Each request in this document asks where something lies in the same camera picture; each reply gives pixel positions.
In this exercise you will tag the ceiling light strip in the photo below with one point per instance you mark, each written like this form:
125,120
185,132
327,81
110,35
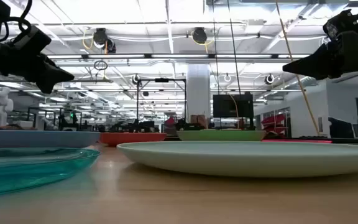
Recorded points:
179,56

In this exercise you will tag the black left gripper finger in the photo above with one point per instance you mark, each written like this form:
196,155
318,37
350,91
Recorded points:
50,76

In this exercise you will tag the green opaque plastic plate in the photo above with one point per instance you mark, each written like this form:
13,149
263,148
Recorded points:
221,135

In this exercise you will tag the blue opaque plastic plate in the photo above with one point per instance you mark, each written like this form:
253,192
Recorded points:
36,139

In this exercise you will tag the black monitor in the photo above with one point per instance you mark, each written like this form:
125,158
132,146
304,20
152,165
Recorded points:
228,107

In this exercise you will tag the cardboard box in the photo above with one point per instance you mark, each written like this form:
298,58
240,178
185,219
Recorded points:
198,120

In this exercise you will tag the teal transparent plastic plate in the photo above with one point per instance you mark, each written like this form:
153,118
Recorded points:
26,174

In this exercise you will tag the white pillar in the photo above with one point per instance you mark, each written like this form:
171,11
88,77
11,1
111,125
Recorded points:
197,93

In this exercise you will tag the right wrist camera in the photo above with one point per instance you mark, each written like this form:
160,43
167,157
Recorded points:
337,25

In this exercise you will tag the white robot figure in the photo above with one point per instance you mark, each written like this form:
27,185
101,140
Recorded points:
0,105

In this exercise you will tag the black frame rig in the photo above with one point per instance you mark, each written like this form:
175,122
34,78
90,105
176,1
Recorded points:
162,80

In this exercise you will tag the black chair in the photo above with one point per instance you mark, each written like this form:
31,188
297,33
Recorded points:
340,129

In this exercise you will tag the black metal table frame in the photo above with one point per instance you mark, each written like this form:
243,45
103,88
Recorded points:
353,140

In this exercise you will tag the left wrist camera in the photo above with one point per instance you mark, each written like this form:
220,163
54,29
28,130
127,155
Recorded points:
31,40

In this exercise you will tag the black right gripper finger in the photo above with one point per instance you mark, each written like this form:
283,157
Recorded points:
315,63

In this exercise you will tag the red rack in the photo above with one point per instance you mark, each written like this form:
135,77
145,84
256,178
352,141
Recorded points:
273,121

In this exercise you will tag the large pale mint plate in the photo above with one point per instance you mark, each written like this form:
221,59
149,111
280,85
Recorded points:
250,161

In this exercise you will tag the pink transparent plastic plate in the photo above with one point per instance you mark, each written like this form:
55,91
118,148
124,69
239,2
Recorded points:
297,141

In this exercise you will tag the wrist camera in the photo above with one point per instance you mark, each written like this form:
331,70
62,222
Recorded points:
31,40
337,25

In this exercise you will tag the black ceiling spotlight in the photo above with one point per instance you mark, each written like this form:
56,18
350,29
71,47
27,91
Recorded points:
99,37
269,79
199,35
135,79

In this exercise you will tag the red opaque plastic plate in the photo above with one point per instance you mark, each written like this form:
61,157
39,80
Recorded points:
132,138

